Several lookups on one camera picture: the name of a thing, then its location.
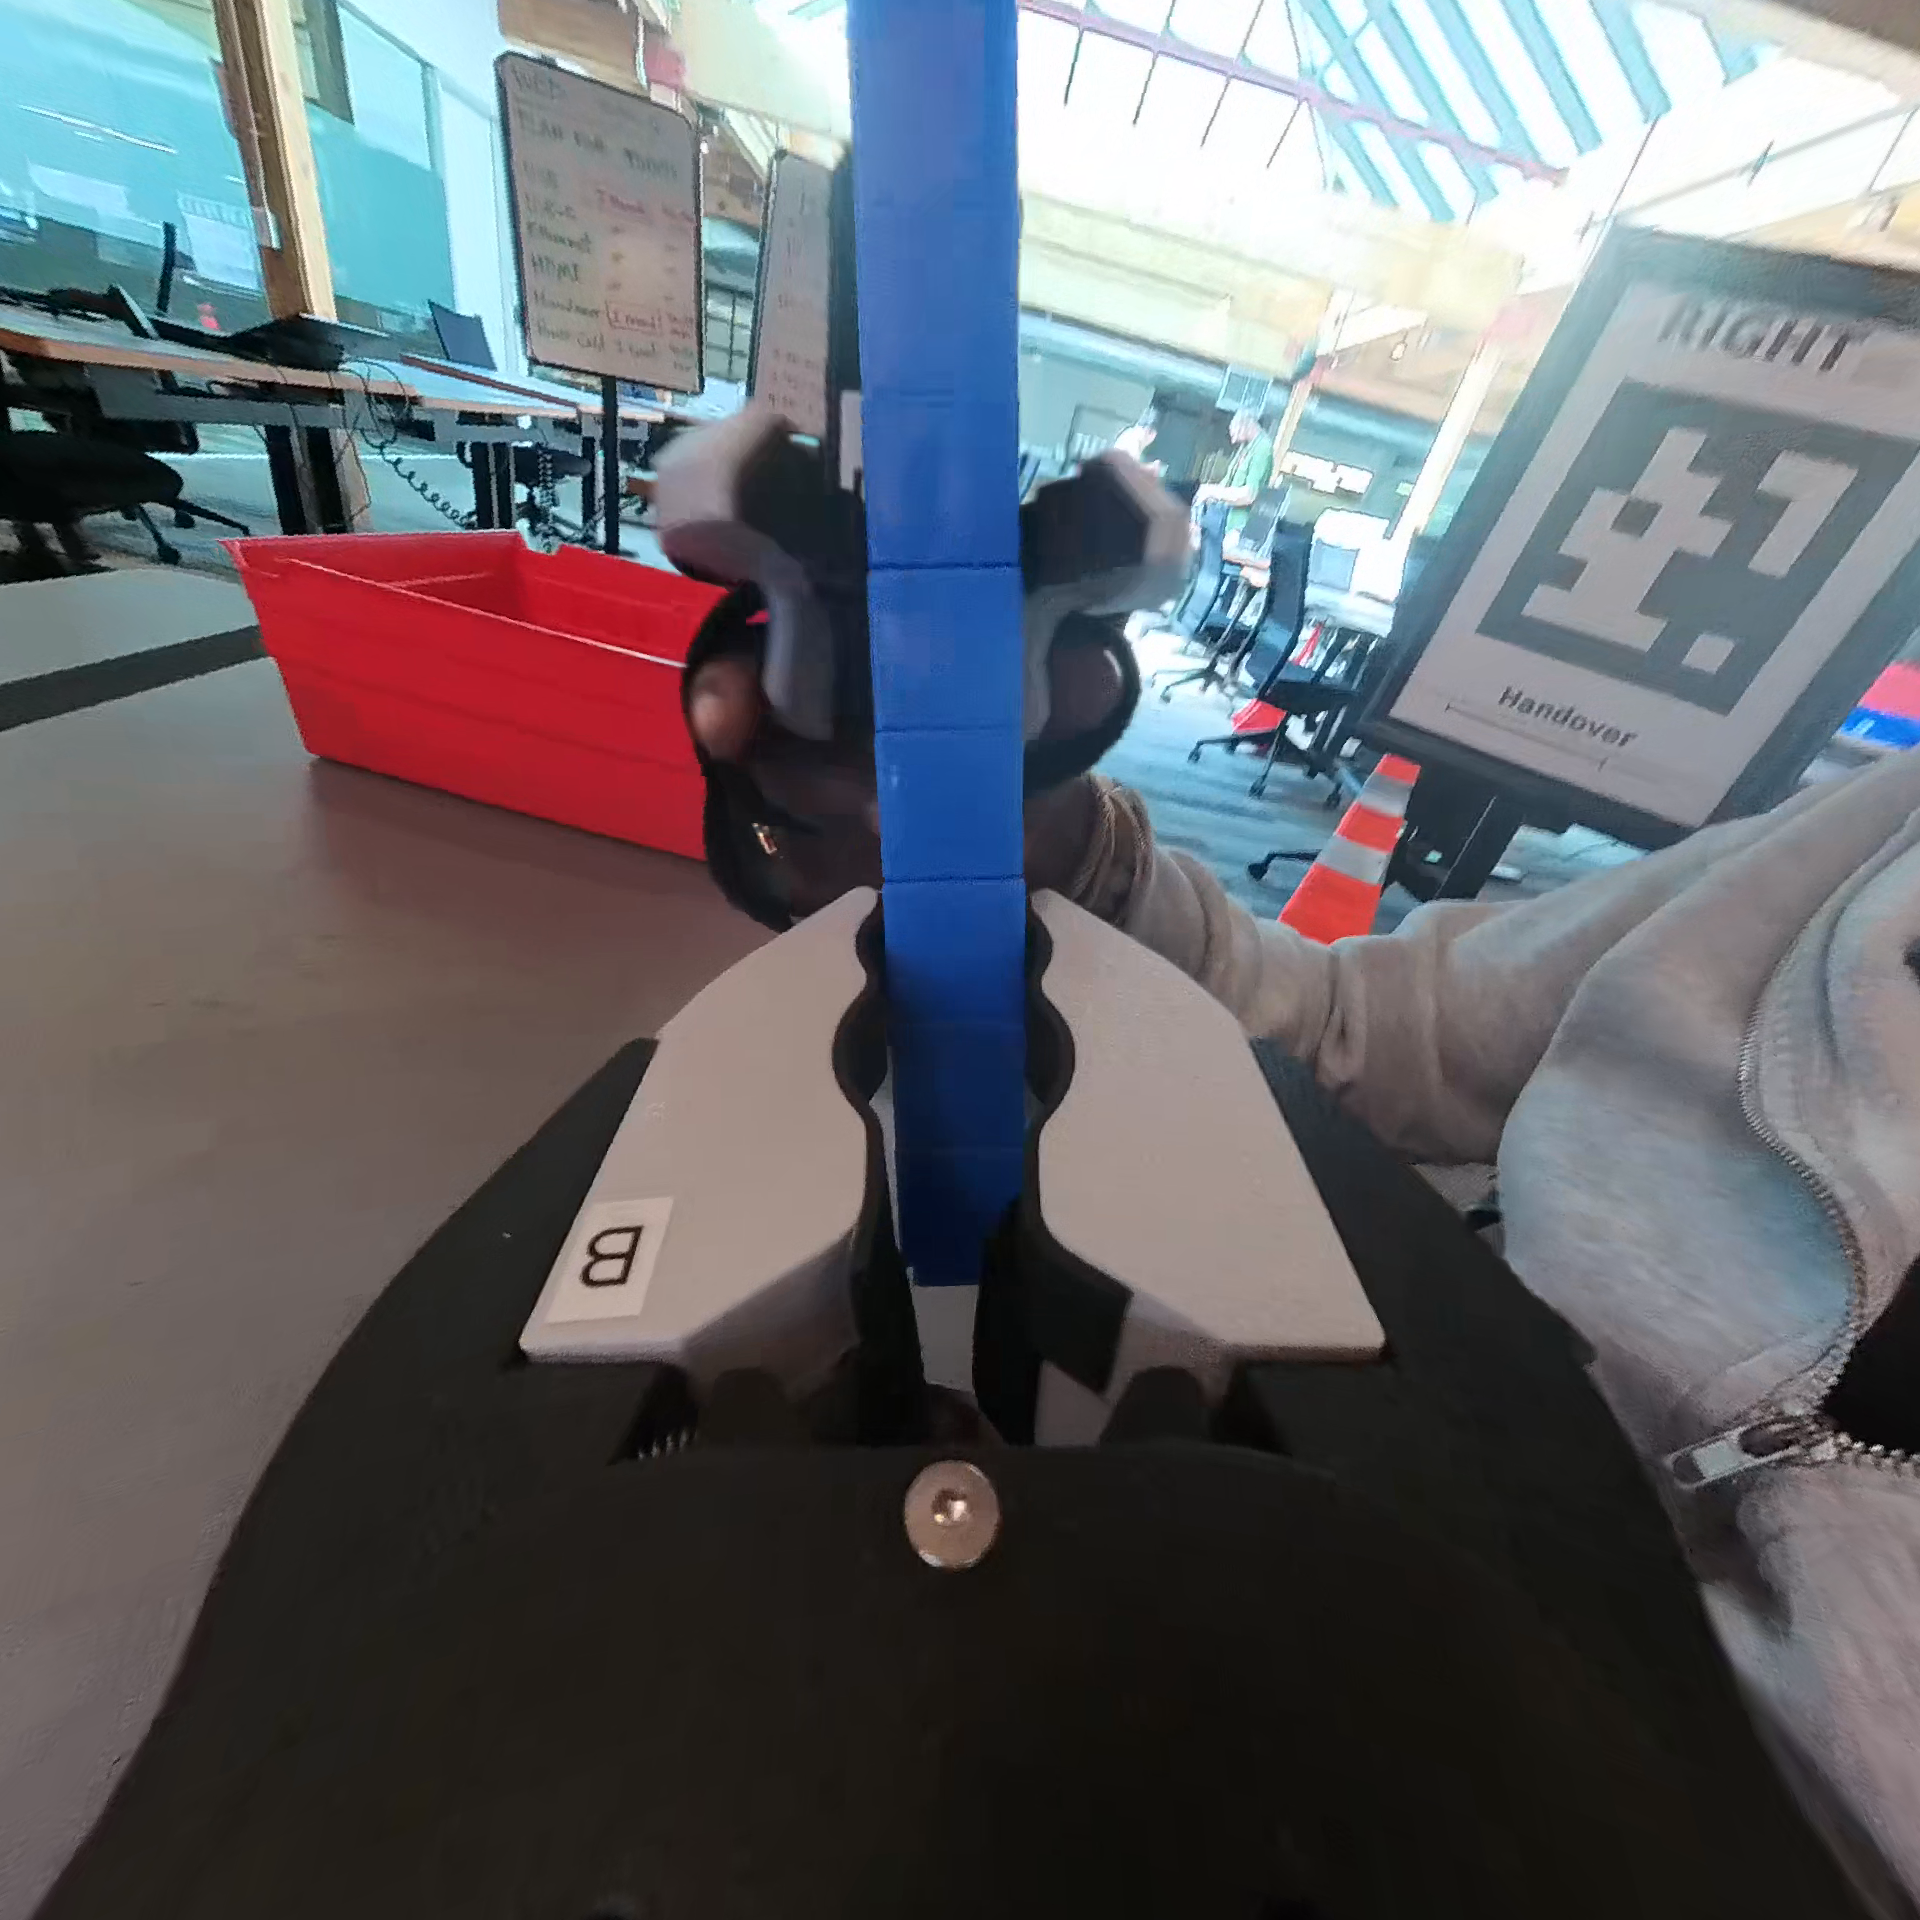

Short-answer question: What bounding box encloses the grey zip hoodie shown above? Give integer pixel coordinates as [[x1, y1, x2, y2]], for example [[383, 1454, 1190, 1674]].
[[1486, 748, 1920, 1920]]

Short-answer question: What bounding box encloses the orange white traffic cone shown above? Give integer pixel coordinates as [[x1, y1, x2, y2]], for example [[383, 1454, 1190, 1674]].
[[1273, 753, 1422, 948]]

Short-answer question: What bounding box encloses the black shirt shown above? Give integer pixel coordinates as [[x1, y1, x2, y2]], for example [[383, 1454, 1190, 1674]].
[[1820, 1250, 1920, 1458]]

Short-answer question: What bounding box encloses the person's right forearm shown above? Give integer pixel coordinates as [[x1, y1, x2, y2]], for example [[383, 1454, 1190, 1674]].
[[1101, 776, 1669, 1176]]

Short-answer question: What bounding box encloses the narrow whiteboard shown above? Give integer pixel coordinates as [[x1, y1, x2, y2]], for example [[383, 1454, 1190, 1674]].
[[744, 147, 845, 440]]

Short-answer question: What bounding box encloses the long office desk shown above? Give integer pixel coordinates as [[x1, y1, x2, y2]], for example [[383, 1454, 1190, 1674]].
[[348, 351, 708, 545]]

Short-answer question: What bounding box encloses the blue segmented plastic stick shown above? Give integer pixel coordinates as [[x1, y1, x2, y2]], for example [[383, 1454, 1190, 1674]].
[[842, 0, 1033, 1293]]

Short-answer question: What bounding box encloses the wooden post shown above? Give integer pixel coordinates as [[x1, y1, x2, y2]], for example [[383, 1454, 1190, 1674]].
[[211, 0, 347, 325]]

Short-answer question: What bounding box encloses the grey desk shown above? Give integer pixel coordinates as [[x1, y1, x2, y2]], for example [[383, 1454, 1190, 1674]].
[[0, 567, 891, 1920]]

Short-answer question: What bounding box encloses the large black white tag sign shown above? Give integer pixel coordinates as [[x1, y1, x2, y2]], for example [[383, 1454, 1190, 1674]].
[[1354, 221, 1920, 904]]

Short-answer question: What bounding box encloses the black office chair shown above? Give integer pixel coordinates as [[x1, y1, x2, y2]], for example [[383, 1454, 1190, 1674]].
[[0, 423, 251, 580], [1151, 522, 1324, 709], [1189, 620, 1406, 817]]

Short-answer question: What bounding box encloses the wooden office desk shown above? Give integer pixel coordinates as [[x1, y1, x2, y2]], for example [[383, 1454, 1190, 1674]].
[[0, 305, 417, 536]]

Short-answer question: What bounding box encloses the written whiteboard on stand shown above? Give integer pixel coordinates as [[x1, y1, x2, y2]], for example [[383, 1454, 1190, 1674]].
[[493, 53, 708, 560]]

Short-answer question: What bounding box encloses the person's right hand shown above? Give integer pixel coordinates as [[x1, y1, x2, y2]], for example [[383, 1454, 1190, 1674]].
[[692, 656, 1125, 929]]

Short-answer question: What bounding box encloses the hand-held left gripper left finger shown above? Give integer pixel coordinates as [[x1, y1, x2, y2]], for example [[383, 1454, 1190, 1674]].
[[516, 884, 901, 1374]]

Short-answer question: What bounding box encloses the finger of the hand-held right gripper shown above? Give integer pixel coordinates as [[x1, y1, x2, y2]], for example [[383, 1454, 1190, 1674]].
[[653, 408, 870, 748], [1022, 453, 1199, 634]]

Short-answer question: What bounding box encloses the red plastic bin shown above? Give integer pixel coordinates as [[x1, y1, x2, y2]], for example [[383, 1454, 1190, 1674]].
[[223, 530, 769, 865]]

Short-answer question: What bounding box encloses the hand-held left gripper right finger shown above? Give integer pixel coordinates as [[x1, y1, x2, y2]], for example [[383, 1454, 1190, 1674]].
[[981, 889, 1387, 1443]]

